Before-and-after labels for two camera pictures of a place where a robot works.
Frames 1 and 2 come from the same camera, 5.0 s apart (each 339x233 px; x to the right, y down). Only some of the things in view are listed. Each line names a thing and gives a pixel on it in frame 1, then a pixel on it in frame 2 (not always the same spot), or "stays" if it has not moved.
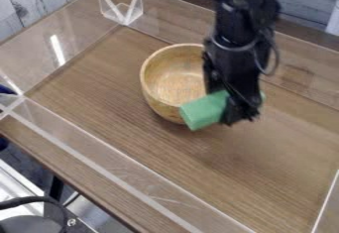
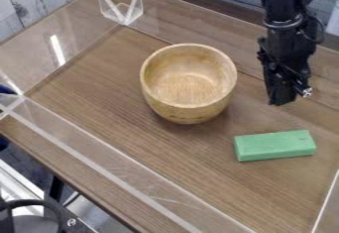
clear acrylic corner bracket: (122, 13) stays
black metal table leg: (56, 188) stays
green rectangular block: (204, 111) to (274, 145)
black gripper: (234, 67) to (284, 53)
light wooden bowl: (172, 78) stays
